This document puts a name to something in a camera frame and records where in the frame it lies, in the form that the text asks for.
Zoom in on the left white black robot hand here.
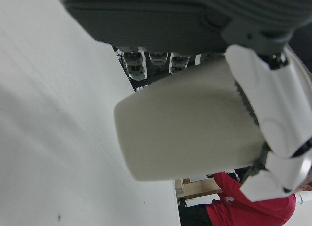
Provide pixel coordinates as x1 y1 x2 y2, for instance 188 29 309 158
52 0 312 202

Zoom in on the beige cup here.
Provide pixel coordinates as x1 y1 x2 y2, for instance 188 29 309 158
113 46 312 182

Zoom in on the light wooden board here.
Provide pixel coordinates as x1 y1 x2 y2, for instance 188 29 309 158
174 177 224 200

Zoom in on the person in red shirt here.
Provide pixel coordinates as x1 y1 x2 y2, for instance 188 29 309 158
205 171 312 226

